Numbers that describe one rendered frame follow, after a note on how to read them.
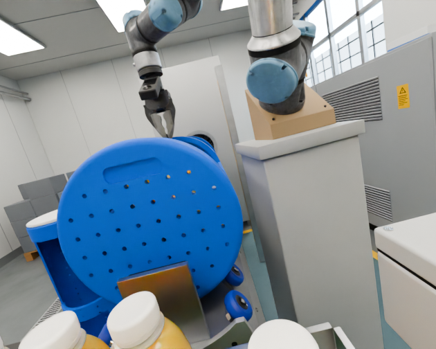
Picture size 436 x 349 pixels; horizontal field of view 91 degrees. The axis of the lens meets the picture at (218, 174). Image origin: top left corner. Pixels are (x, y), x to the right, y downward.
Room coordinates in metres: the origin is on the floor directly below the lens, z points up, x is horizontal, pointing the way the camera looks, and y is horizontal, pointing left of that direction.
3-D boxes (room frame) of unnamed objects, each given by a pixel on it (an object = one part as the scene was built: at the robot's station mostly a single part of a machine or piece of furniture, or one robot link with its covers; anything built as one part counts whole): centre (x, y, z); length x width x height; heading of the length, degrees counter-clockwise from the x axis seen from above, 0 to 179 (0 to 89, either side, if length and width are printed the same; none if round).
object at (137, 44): (0.70, 0.12, 1.54); 0.09 x 0.08 x 0.11; 47
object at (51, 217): (0.99, 0.75, 1.03); 0.28 x 0.28 x 0.01
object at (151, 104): (0.71, 0.12, 1.38); 0.09 x 0.08 x 0.12; 0
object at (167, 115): (0.70, 0.11, 1.27); 0.06 x 0.03 x 0.09; 0
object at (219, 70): (1.77, -0.20, 0.85); 0.06 x 0.06 x 1.70; 0
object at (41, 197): (3.64, 2.70, 0.59); 1.20 x 0.80 x 1.19; 94
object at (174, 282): (0.28, 0.12, 0.99); 0.10 x 0.02 x 0.12; 90
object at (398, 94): (2.28, -1.44, 0.72); 2.15 x 0.54 x 1.45; 4
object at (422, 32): (1.49, -1.47, 1.48); 0.24 x 0.12 x 0.08; 12
